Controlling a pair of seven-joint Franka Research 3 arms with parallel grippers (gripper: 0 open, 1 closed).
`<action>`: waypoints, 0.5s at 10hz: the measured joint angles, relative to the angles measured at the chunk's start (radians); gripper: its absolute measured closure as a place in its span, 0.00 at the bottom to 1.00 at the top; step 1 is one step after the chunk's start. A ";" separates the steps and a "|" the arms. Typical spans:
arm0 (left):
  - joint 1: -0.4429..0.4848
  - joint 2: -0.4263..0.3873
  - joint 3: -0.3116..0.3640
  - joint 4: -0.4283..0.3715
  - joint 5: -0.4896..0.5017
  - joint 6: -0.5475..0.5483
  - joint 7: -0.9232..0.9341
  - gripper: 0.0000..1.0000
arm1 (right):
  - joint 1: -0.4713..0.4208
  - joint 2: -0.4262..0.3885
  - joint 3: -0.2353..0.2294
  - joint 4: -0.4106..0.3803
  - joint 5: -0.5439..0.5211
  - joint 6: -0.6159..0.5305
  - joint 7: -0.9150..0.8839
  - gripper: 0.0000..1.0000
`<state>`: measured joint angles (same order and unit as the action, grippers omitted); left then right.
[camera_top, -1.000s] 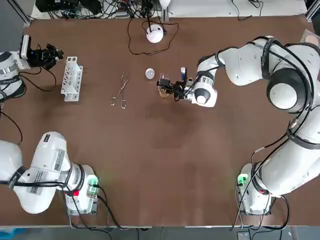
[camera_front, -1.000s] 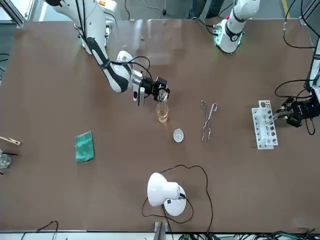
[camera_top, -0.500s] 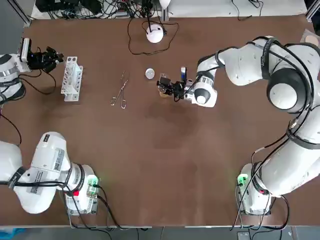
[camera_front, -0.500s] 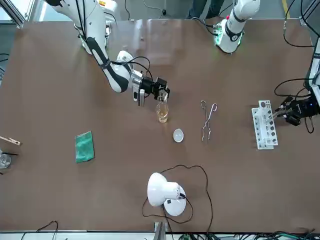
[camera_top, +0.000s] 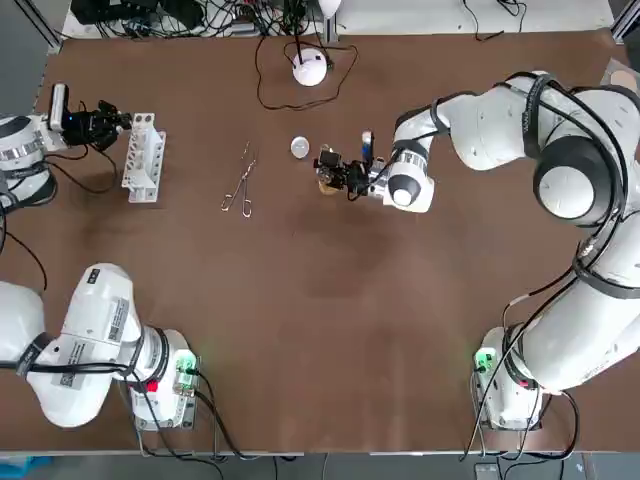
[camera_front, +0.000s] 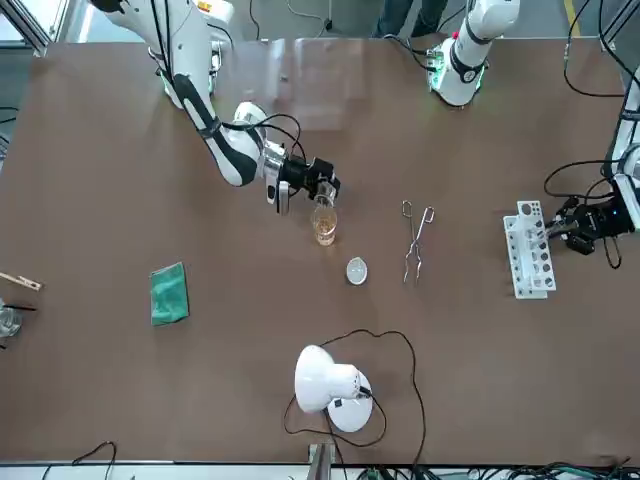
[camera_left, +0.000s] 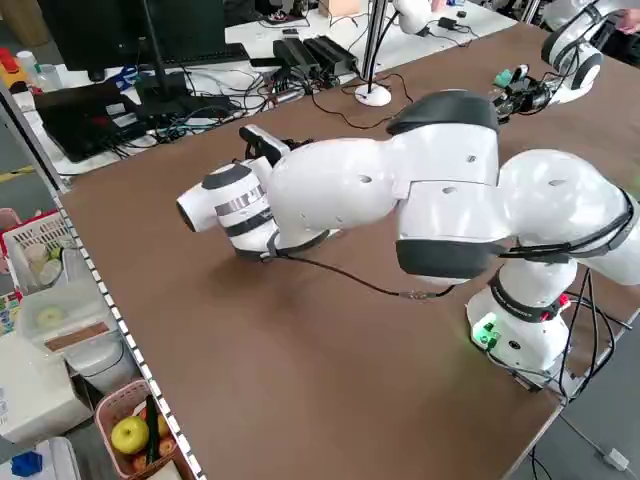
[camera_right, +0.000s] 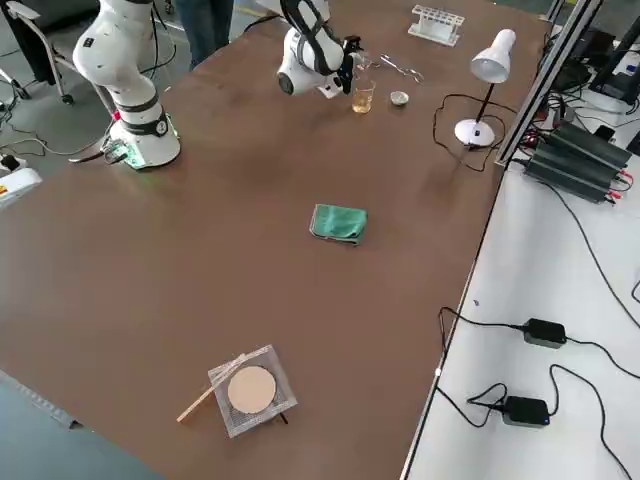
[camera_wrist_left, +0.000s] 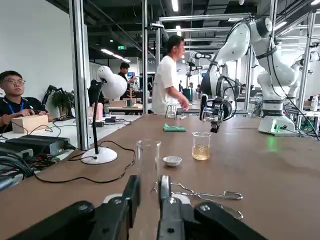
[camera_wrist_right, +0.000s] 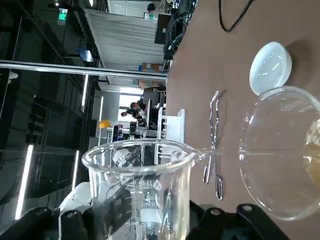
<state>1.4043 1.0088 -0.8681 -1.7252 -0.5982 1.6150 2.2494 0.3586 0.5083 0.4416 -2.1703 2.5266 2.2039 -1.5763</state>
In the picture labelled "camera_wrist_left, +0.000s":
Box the aluminium frame post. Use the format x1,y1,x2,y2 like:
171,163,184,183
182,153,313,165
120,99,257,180
68,0,91,151

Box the pale wooden block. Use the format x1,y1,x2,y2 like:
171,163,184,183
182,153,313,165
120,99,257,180
11,114,50,134

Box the tangled cable bundle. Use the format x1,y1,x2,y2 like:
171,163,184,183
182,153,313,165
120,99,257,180
0,147,61,191

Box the white desk lamp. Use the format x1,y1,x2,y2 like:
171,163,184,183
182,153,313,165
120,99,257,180
81,65,128,165

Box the black electronics box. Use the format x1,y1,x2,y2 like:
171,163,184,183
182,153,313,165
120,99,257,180
4,136,72,156

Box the clear glass test tube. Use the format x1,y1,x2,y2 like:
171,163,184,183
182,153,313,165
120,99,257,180
135,139,162,193

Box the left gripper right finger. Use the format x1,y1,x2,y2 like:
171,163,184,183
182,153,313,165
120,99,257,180
156,174,266,240

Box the black lamp cable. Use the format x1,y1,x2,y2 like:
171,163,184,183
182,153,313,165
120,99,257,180
34,139,137,185

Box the person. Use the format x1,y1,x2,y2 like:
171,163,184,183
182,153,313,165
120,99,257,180
0,70,55,133
151,34,192,116
117,62,136,101

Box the black right base cable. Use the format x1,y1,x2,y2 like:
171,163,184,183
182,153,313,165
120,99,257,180
279,124,320,141

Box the metal crucible tongs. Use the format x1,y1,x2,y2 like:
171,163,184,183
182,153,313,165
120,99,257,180
149,181,245,221

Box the glass beaker with amber liquid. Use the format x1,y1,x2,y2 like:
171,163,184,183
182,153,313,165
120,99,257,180
191,131,212,161

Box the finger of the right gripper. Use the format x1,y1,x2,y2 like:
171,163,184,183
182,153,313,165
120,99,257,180
210,120,221,134

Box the small white dish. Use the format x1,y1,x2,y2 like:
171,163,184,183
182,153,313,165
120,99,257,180
162,155,183,168

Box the tripod stand with gauze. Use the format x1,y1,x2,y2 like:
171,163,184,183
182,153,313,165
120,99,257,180
164,103,179,120

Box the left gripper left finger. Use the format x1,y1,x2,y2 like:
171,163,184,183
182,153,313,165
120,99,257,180
9,174,142,240

